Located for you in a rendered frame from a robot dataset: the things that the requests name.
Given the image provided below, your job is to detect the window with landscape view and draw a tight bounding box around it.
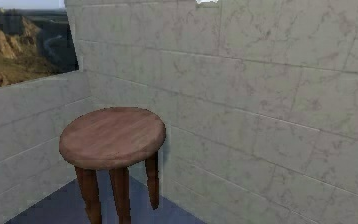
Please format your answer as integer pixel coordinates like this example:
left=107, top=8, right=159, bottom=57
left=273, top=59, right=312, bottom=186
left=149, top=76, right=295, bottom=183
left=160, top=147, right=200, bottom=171
left=0, top=0, right=80, bottom=90

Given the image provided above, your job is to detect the round brown wooden stool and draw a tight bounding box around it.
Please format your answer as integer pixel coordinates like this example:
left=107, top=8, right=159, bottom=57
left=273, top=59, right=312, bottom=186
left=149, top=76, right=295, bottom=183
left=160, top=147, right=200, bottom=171
left=58, top=106, right=167, bottom=224

